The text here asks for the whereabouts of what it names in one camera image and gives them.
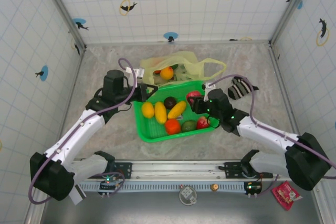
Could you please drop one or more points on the yellow plastic bag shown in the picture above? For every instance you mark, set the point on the yellow plastic bag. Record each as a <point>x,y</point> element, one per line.
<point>189,61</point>

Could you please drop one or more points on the red snack packet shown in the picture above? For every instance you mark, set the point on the red snack packet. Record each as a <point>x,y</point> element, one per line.
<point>284,195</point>

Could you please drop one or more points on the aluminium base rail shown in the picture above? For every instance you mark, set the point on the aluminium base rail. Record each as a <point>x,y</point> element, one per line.
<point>173,169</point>

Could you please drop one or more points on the small brass knob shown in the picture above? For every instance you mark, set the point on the small brass knob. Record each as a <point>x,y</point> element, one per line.
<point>215,187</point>

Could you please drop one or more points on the green plastic basket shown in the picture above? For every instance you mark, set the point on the green plastic basket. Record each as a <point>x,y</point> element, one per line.
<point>152,132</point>

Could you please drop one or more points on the aluminium frame post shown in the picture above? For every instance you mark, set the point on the aluminium frame post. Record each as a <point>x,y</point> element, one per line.
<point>291,9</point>
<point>63,11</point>

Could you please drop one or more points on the black white striped sock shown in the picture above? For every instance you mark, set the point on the black white striped sock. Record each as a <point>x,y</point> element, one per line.
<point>240,90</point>

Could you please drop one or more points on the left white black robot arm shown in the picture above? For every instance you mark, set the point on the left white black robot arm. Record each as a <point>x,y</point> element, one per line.
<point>76,134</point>

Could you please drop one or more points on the curved yellow fake mango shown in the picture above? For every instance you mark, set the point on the curved yellow fake mango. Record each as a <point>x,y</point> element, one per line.
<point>177,110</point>

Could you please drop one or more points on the round white plastic device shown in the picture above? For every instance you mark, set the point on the round white plastic device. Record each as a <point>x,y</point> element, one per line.
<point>187,195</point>

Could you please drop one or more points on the aluminium frame bar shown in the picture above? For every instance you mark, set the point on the aluminium frame bar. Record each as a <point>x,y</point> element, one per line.
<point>78,64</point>
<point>281,77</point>
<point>183,42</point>

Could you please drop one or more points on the red orange fake persimmon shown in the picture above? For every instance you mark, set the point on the red orange fake persimmon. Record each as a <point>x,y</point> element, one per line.
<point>157,72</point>

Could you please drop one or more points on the pink fake dragon fruit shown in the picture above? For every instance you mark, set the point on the pink fake dragon fruit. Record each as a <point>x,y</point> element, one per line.
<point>193,94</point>

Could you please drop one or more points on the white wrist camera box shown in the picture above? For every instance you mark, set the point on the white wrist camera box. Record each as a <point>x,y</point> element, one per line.
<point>134,72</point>
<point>208,87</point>

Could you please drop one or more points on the long yellow fake mango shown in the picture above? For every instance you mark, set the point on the long yellow fake mango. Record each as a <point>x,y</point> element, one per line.
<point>160,112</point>

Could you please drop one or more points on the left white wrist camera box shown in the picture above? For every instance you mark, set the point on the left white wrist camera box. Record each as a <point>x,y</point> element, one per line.
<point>134,72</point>

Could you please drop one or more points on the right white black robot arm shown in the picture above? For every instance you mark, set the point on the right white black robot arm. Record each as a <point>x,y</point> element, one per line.
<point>262,132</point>

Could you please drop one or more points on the dark brown fake fruit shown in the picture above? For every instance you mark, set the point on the dark brown fake fruit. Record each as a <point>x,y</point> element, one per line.
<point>170,102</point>

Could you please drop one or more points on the orange fake tangerine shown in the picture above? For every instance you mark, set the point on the orange fake tangerine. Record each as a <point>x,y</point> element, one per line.
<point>172,126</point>

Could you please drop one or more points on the red white fake apple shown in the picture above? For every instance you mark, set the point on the red white fake apple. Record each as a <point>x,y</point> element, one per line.
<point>202,123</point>

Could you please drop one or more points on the round yellow fake lemon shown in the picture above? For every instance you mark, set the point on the round yellow fake lemon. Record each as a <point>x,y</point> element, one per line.
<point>147,110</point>

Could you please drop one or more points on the orange yellow fake peach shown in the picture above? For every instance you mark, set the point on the orange yellow fake peach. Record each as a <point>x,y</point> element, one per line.
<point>167,73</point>

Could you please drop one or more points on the grey card with black stripe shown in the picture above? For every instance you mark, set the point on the grey card with black stripe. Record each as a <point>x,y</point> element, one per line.
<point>78,195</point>

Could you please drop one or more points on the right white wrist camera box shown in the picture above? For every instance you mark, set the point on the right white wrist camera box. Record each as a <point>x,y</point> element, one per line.
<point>208,87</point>

